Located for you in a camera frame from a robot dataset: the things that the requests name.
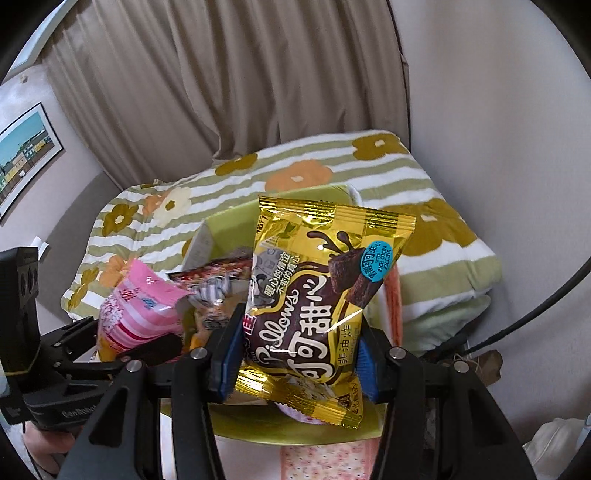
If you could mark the grey headboard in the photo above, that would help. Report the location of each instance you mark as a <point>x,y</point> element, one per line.
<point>67,243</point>

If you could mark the framed houses picture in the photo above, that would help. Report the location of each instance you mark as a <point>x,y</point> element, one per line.
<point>28,144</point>

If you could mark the Tatre dark chip bag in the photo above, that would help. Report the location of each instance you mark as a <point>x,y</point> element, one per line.
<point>213,292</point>

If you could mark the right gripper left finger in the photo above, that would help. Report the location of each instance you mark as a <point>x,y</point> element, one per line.
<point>121,439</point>

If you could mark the person's left hand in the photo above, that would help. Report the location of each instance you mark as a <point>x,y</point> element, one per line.
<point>47,448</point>

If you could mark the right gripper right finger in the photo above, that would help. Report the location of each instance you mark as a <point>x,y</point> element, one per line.
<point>441,421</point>

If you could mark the floral striped blanket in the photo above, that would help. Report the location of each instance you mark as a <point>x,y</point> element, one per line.
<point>446,271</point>

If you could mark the beige curtain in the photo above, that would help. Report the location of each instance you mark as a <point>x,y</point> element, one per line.
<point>164,89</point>

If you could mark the white wall holder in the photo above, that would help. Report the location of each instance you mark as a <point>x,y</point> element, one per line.
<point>41,246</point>

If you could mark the green cardboard box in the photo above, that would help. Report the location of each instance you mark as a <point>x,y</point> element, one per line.
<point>223,234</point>

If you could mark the pink striped snack bag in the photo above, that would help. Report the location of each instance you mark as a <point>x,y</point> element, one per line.
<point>141,308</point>

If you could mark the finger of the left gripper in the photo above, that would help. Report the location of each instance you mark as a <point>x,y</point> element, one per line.
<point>72,340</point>
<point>155,352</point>

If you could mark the gold Pillows chocolate bag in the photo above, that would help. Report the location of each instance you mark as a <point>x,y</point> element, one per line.
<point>315,268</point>

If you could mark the brown paper bag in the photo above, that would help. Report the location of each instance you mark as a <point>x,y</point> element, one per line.
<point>487,366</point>

